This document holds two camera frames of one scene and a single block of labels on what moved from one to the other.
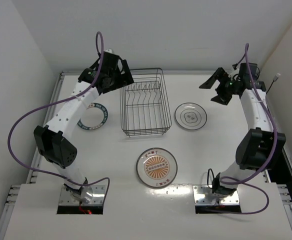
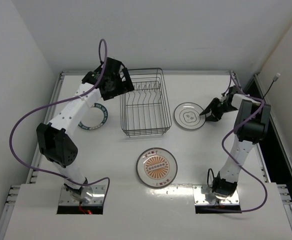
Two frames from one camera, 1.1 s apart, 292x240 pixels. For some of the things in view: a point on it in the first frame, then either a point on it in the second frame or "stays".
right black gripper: (222, 88) -> (217, 108)
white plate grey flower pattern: (190, 116) stays
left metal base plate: (98, 198) stays
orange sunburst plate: (156, 168) stays
